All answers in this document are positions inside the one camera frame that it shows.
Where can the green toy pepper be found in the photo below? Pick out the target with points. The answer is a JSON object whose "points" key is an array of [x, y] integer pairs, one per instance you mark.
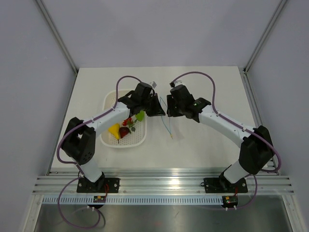
{"points": [[140, 116]]}

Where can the small circuit board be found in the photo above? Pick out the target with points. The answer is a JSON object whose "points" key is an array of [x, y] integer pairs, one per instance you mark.
{"points": [[99, 199], [230, 202]]}

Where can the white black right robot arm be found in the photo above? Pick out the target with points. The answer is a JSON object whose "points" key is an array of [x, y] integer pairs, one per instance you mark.
{"points": [[254, 143]]}

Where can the red cherry tomatoes sprig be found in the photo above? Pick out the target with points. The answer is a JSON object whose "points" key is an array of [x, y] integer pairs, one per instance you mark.
{"points": [[130, 123]]}

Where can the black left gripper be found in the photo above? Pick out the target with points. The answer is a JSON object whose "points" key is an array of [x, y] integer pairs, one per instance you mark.
{"points": [[157, 110]]}

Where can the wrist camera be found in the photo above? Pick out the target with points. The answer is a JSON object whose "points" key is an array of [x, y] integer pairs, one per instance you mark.
{"points": [[176, 83], [153, 84]]}

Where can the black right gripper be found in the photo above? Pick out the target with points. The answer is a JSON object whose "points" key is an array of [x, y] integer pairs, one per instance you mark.
{"points": [[171, 111]]}

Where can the white slotted cable duct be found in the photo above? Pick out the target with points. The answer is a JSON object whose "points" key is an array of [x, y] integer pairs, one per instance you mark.
{"points": [[135, 200]]}

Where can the left aluminium frame post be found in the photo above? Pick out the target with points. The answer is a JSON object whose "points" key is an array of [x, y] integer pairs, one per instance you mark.
{"points": [[55, 33]]}

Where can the left small circuit board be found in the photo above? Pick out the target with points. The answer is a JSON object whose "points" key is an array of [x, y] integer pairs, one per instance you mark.
{"points": [[99, 199]]}

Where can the aluminium mounting rail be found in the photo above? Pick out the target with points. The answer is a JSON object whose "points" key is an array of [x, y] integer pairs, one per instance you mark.
{"points": [[162, 182]]}

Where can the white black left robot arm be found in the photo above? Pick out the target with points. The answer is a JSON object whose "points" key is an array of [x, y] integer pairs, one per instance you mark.
{"points": [[79, 140]]}

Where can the right aluminium frame post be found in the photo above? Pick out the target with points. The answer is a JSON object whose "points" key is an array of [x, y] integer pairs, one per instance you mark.
{"points": [[266, 33]]}

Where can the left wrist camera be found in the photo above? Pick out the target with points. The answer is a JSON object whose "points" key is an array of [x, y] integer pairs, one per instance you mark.
{"points": [[153, 84]]}

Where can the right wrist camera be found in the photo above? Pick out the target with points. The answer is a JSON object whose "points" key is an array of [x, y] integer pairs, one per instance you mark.
{"points": [[176, 83]]}

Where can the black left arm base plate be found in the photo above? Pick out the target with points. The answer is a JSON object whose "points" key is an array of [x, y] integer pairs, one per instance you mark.
{"points": [[113, 184]]}

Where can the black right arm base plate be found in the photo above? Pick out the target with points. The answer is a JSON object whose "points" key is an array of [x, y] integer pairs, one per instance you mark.
{"points": [[217, 185]]}

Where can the right small circuit board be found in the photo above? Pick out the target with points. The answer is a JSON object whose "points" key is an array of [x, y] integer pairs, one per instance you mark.
{"points": [[230, 202]]}

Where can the dark red toy fruit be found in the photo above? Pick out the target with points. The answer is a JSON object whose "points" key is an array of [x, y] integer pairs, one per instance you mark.
{"points": [[124, 131]]}

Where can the aluminium frame post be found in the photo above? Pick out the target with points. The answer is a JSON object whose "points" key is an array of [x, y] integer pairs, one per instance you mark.
{"points": [[266, 33], [55, 33]]}

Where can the yellow toy pear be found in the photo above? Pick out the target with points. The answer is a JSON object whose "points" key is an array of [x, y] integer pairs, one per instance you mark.
{"points": [[114, 130]]}

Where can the clear teal-zipper zip bag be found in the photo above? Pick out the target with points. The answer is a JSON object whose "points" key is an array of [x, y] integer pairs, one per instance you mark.
{"points": [[169, 123]]}

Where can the white perforated plastic basket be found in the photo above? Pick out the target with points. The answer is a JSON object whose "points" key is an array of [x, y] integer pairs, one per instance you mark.
{"points": [[131, 140]]}

